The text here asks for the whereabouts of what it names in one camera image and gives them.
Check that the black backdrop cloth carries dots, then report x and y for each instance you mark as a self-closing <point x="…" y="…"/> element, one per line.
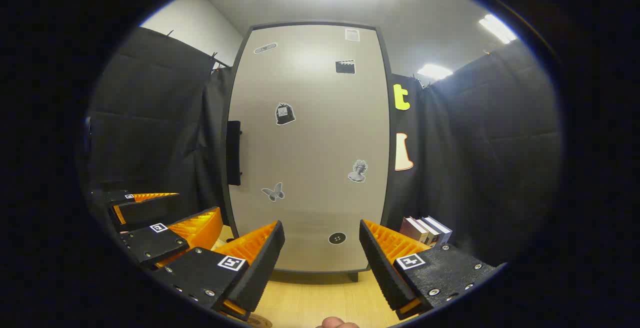
<point x="475" y="142"/>

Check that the beige cabinet door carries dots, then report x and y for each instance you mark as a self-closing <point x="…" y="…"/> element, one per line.
<point x="310" y="142"/>

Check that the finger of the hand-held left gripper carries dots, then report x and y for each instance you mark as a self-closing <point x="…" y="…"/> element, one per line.
<point x="155" y="245"/>
<point x="147" y="212"/>

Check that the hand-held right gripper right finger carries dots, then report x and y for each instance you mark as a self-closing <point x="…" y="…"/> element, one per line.
<point x="382" y="263"/>

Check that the round brown coaster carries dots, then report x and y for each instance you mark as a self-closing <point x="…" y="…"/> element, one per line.
<point x="259" y="321"/>

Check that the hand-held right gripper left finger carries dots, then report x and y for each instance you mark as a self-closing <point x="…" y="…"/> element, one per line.
<point x="260" y="263"/>

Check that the white spine book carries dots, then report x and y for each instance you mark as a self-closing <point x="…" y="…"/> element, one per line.
<point x="412" y="229"/>

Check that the ceiling light panel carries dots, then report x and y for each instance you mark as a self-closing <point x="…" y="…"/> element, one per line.
<point x="497" y="28"/>
<point x="434" y="71"/>

